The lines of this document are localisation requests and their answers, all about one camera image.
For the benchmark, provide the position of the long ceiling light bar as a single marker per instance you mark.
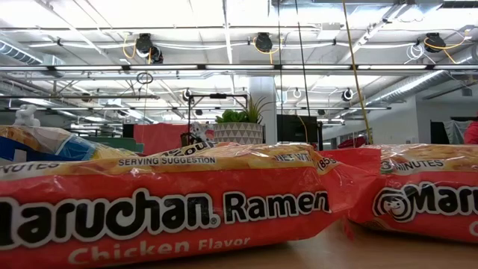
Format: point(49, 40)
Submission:
point(239, 67)

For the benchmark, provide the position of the colourful patterned board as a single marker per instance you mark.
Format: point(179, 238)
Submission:
point(203, 132)

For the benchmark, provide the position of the orange Maruchan ramen pack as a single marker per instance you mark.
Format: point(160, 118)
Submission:
point(149, 187)
point(429, 179)

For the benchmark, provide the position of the potted succulent in patterned pot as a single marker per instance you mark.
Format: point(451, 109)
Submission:
point(239, 133)

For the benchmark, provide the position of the silver ventilation duct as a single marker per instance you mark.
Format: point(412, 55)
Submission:
point(411, 85)

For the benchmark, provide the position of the orange partition panel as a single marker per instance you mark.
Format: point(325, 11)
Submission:
point(160, 136)

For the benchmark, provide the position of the red stacked chairs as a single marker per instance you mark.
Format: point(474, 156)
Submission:
point(353, 142)

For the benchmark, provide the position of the grey hanging cloth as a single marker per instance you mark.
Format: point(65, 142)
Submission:
point(457, 130)

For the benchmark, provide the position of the black metal stand frame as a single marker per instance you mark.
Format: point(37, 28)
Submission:
point(218, 96)

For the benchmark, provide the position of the white robot figure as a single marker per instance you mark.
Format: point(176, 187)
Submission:
point(26, 116)

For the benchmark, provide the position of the white building column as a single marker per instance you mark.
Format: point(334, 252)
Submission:
point(261, 93)

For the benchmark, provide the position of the black display screen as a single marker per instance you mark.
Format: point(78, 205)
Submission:
point(297, 129)

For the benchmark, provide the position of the blue Maruchan ramen pack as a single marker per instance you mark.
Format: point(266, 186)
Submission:
point(74, 147)

